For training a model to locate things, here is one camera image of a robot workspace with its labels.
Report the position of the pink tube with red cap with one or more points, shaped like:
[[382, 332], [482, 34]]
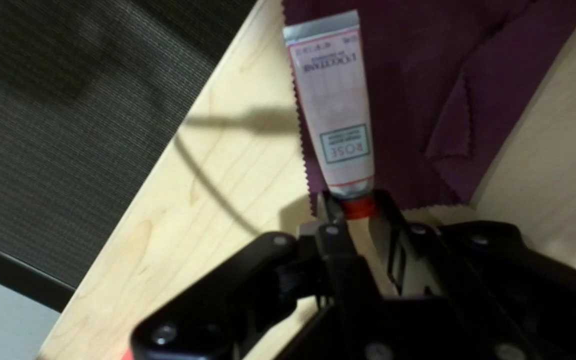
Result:
[[330, 100]]

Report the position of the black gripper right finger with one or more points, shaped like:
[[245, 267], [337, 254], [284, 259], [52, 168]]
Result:
[[514, 286]]

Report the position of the purple napkin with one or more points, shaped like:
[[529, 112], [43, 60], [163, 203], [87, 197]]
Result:
[[448, 80]]

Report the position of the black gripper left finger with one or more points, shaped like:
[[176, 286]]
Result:
[[234, 301]]

